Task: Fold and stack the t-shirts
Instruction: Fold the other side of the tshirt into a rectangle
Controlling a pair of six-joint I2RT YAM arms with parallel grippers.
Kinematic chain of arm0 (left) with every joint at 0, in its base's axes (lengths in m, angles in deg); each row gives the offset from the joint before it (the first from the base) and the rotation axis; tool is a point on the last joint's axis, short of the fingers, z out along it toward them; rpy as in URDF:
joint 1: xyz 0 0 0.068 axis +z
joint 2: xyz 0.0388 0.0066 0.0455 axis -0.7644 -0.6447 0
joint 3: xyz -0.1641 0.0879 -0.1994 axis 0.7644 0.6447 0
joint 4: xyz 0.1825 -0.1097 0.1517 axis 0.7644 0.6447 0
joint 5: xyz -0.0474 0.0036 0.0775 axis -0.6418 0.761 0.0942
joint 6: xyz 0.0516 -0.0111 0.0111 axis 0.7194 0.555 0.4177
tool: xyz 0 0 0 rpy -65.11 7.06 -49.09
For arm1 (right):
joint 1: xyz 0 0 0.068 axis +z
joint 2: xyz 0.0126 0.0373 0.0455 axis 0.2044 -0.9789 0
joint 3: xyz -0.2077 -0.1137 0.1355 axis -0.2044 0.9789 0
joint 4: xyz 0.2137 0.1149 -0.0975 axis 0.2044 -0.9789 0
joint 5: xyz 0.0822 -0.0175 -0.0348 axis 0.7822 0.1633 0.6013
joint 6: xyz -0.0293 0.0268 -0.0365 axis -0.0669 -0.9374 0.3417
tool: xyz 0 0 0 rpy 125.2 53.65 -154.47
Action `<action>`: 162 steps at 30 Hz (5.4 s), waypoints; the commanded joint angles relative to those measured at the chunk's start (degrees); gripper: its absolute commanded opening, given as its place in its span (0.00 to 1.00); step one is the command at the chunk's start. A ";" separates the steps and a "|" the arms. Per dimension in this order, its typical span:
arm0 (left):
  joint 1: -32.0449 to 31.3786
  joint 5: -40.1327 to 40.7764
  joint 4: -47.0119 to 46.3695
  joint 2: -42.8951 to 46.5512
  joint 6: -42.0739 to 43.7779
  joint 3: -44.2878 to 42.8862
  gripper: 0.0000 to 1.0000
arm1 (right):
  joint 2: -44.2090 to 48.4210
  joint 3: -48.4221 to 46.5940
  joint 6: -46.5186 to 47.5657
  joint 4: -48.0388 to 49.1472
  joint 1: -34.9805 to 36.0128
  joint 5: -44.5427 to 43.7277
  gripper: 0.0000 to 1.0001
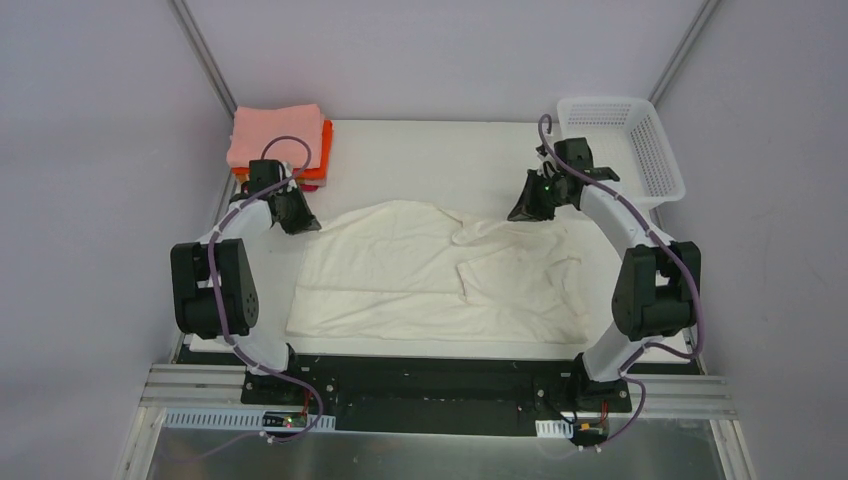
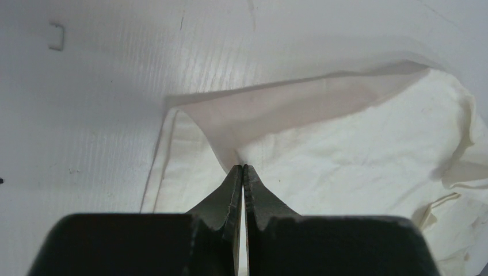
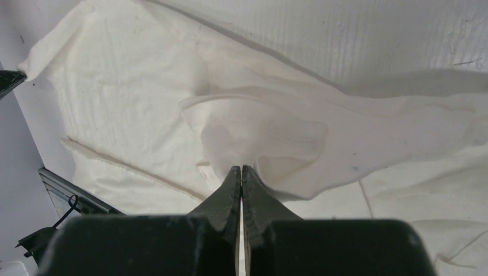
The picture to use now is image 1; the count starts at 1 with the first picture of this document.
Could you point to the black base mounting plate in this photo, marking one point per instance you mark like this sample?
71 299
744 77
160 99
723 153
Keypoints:
438 396

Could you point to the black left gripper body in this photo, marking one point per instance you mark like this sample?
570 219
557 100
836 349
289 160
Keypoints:
295 211

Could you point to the aluminium frame rail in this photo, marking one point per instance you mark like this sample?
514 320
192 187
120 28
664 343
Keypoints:
220 386

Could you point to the left white cable duct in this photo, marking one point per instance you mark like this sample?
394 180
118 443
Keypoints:
274 421

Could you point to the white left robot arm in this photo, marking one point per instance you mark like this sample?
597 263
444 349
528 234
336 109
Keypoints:
214 293

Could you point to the right white cable duct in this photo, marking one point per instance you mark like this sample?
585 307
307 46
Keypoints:
555 429

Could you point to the white cable duct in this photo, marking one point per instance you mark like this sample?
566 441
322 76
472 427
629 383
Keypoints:
274 421
555 429

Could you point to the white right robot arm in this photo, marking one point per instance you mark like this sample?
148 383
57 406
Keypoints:
656 294

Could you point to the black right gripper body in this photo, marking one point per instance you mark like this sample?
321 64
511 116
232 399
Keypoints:
532 198

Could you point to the white plastic basket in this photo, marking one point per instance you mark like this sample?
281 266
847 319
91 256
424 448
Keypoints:
626 134

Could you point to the pink folded t shirt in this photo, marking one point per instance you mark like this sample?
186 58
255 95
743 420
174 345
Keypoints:
254 129

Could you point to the orange folded t shirt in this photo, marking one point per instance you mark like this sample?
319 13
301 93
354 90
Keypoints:
318 175

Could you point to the cream white t shirt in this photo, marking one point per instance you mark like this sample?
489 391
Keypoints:
405 270

